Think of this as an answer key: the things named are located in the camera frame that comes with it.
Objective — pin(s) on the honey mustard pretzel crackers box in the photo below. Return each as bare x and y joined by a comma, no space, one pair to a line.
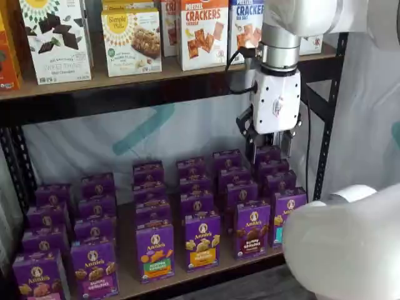
314,45

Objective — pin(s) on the purple Annie's box yellow label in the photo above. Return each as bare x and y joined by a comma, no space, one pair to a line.
202,240

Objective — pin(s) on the purple Annie's box green label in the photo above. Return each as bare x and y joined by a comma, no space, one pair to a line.
154,250

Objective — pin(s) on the plain white hanging curtain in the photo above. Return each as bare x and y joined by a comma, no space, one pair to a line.
359,125

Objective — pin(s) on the black metal shelf frame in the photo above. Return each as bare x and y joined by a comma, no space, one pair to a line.
93,106

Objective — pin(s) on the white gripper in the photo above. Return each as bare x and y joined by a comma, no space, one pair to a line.
276,93

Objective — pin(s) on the purple Annie's box pink label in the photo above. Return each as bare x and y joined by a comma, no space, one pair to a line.
37,275

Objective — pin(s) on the blue sea salt crackers box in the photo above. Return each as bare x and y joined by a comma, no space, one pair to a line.
243,25

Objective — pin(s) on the white backdrop sheet teal print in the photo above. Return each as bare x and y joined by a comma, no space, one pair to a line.
93,140

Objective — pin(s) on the orange snack box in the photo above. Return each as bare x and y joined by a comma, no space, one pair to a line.
9,62

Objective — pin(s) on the red pretzel crackers box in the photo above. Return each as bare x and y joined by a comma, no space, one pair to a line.
170,31

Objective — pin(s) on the Simple Mills bars box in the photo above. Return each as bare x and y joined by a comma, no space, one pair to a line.
131,47
131,4

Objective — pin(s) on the purple Annie's box teal label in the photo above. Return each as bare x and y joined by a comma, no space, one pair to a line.
287,203

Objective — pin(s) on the wooden shelf board with crackers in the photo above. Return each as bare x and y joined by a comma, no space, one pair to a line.
140,79

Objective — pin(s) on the purple Annie's box brown bunnies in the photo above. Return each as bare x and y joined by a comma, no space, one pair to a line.
252,231

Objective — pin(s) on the purple Annie's box magenta label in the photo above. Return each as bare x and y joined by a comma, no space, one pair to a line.
93,265

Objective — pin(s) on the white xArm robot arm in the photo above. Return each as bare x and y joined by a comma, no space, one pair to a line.
281,31

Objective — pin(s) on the orange cheddar pretzel crackers box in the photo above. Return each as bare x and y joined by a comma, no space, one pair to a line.
203,37

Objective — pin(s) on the white Sweet Thins box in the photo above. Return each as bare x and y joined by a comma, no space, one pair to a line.
56,47

